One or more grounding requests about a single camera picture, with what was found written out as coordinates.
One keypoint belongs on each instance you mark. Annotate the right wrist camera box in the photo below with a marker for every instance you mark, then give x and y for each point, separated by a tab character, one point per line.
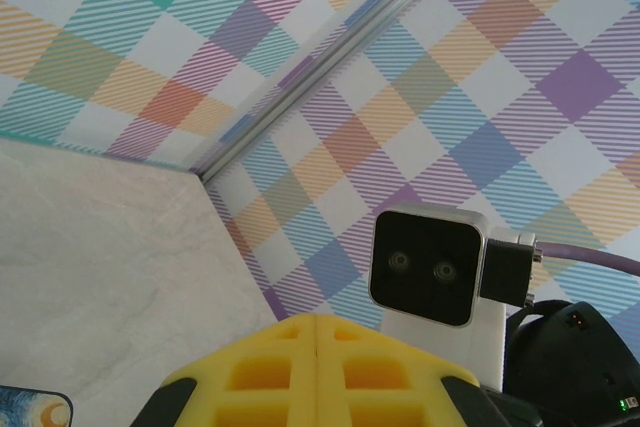
425	267

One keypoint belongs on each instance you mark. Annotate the starry night print pad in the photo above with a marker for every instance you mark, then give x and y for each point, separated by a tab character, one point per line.
30	409

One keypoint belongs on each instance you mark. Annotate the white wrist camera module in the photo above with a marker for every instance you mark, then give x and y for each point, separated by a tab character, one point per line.
450	352

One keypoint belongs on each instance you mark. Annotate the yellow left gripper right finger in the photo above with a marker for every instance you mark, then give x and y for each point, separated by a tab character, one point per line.
380	377

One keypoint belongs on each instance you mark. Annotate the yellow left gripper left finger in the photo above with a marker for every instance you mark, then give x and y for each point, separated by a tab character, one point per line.
260	377

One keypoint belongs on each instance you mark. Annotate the aluminium frame rail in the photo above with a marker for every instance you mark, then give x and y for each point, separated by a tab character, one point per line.
345	52

